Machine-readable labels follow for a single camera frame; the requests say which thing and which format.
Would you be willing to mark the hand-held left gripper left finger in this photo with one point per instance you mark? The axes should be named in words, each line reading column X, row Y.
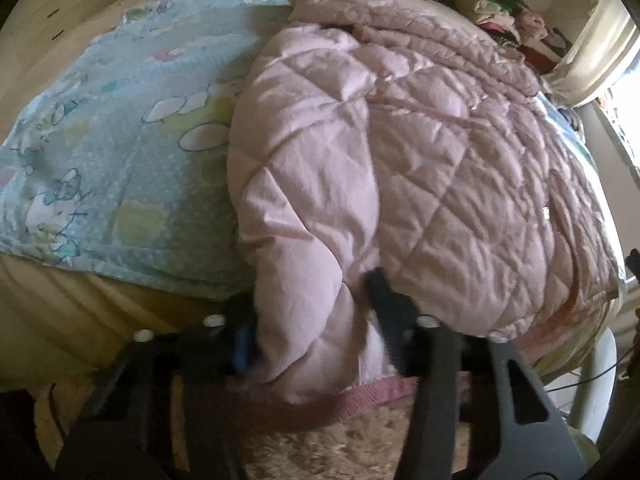
column 241, row 345

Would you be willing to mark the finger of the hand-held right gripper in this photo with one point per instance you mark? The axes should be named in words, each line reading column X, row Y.
column 634, row 262

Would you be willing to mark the light blue printed blanket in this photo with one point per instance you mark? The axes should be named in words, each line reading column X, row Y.
column 130, row 135

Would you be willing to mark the cream curtain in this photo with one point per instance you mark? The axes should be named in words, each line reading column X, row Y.
column 590, row 55

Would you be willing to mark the bed with cream sheet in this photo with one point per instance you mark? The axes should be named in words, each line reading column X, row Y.
column 75, row 320

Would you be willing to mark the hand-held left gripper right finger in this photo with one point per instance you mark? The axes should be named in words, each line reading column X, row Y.
column 385, row 310

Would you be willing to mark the beige fluffy rug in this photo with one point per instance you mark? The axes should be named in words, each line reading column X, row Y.
column 310, row 450

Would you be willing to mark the window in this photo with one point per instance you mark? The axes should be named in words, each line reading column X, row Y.
column 627, row 120

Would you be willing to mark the pink quilted coat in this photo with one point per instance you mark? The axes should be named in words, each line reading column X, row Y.
column 400, row 170

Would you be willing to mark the white plastic object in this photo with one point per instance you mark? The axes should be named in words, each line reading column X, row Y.
column 595, row 385

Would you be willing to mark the cream built-in wardrobe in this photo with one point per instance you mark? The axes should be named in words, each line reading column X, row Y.
column 60, row 0

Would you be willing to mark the pile of folded clothes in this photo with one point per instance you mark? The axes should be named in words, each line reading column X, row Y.
column 505, row 15

